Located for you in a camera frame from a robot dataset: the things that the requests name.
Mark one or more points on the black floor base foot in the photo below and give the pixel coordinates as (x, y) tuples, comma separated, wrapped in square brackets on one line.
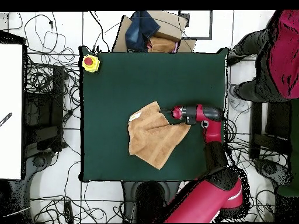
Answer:
[(273, 170), (38, 161)]

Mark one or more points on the black floor stand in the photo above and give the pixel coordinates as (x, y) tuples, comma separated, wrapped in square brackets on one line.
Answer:
[(58, 105), (257, 128)]

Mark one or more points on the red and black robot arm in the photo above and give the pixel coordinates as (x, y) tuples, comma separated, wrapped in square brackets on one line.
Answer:
[(205, 203)]

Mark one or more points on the orange folded cloth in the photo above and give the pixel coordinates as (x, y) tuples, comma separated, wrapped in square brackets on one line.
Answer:
[(161, 45)]

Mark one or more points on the dark green table cloth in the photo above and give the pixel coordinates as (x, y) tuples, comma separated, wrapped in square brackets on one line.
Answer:
[(140, 81)]

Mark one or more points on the tan terry towel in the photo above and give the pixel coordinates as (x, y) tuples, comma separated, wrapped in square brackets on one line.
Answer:
[(154, 137)]

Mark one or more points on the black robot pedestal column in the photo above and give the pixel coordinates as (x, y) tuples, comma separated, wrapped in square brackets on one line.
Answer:
[(149, 203)]

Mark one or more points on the yellow emergency stop button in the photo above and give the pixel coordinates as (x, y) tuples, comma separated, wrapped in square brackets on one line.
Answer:
[(93, 67)]

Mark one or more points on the person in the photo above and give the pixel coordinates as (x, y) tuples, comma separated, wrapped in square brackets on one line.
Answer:
[(280, 58)]

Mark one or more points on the blue denim jeans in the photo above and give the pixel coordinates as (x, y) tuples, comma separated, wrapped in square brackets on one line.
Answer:
[(140, 30)]

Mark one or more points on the thin black rectangular frame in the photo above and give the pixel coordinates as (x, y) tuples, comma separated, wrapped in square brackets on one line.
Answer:
[(198, 37)]

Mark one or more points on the striped black rod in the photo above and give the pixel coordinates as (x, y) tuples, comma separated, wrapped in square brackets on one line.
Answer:
[(5, 119)]

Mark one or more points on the brown cardboard box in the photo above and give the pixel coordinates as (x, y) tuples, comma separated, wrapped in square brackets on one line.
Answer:
[(170, 25)]

